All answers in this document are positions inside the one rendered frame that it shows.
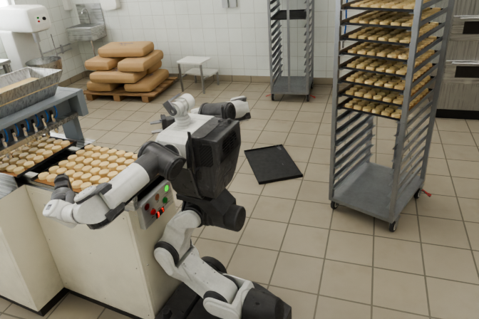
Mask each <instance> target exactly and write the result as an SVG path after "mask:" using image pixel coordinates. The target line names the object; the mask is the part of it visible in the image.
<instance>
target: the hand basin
mask: <svg viewBox="0 0 479 319"><path fill-rule="evenodd" d="M62 2H63V7H64V10H65V11H69V10H72V9H73V8H72V5H71V0H62ZM76 8H77V12H78V17H79V20H80V24H78V25H75V26H71V27H68V28H66V30H67V34H68V38H69V41H90V42H91V48H92V51H93V56H94V57H95V56H96V52H95V48H94V45H93V41H95V40H97V39H99V38H102V37H105V36H107V33H106V29H105V24H104V23H105V22H104V19H103V13H102V10H101V9H103V10H106V9H117V8H120V1H119V0H100V4H76Z"/></svg>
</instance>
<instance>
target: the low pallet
mask: <svg viewBox="0 0 479 319"><path fill-rule="evenodd" d="M177 79H178V77H168V78H167V79H166V80H164V81H163V82H162V83H161V84H159V85H158V86H157V87H156V88H154V89H153V90H152V91H150V92H128V91H125V88H124V84H125V83H124V84H122V85H120V86H118V87H117V88H116V89H114V90H112V91H92V90H89V89H87V90H84V91H83V94H84V95H86V97H87V100H95V99H96V98H98V97H100V96H101V95H113V98H114V101H117V102H120V101H122V100H123V99H125V98H126V97H128V96H141V97H142V101H143V103H149V102H150V101H151V100H153V99H154V98H156V97H157V96H158V95H159V94H161V92H163V91H164V90H165V89H167V88H168V87H169V86H171V85H172V82H173V81H174V80H177Z"/></svg>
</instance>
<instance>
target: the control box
mask: <svg viewBox="0 0 479 319"><path fill-rule="evenodd" d="M166 185H168V187H169V188H168V190H167V191H165V186H166ZM156 194H159V199H158V200H155V196H156ZM165 197H167V198H168V201H167V203H163V199H164V198H165ZM147 203H149V205H150V206H149V209H148V210H145V205H146V204H147ZM172 203H173V197H172V190H171V186H170V181H167V180H166V179H164V180H163V181H162V182H161V183H159V185H157V186H156V187H155V188H154V189H153V190H152V191H151V192H149V193H148V194H147V195H146V196H145V197H144V198H143V199H141V200H140V201H139V202H138V207H139V208H138V209H137V210H136V211H137V214H138V220H139V223H140V228H141V229H143V230H146V229H147V228H148V227H149V226H150V225H151V224H152V223H153V222H154V221H155V220H156V219H157V218H158V212H159V214H160V215H161V214H162V211H161V209H162V208H163V209H162V210H164V211H165V210H166V209H167V208H168V207H169V206H170V205H171V204H172ZM152 209H155V210H156V213H155V215H152V214H151V211H152ZM164 211H163V212H164Z"/></svg>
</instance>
